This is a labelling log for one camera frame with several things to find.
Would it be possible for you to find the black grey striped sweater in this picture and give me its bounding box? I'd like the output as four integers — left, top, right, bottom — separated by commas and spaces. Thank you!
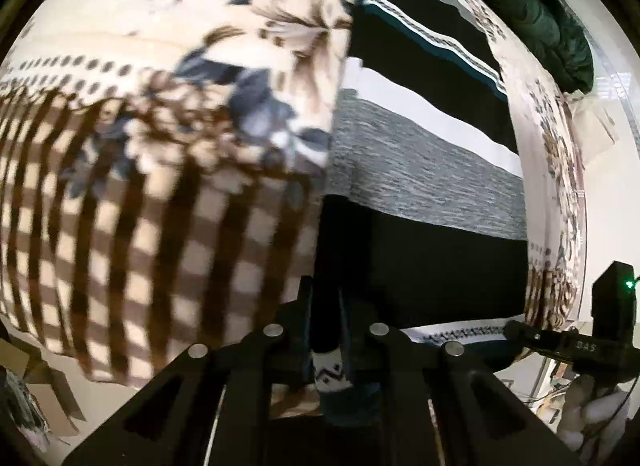
304, 0, 530, 420

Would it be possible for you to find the white gloved right hand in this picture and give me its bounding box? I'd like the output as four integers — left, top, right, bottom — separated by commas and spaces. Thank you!
556, 375, 638, 465

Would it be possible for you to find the floral cream brown blanket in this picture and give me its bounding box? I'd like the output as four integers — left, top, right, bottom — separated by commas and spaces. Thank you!
1, 0, 585, 387

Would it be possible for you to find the dark green quilted duvet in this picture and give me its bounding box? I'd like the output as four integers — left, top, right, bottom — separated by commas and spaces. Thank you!
483, 0, 594, 94

